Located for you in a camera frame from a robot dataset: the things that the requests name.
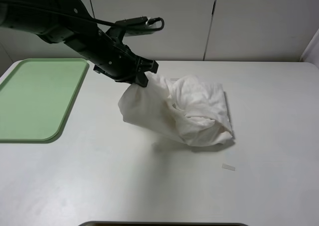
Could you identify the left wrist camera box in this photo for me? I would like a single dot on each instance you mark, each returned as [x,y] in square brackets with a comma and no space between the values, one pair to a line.
[137,26]

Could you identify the clear tape strip right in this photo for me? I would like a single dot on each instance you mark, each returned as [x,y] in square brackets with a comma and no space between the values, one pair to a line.
[228,167]

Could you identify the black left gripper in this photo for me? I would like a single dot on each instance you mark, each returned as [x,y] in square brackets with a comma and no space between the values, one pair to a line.
[112,58]

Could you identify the white short sleeve t-shirt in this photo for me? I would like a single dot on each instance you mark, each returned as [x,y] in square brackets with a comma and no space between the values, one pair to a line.
[187,110]

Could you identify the green plastic tray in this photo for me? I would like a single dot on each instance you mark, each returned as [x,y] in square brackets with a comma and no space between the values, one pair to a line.
[36,97]

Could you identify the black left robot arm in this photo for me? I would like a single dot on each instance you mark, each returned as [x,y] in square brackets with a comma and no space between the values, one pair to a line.
[53,21]

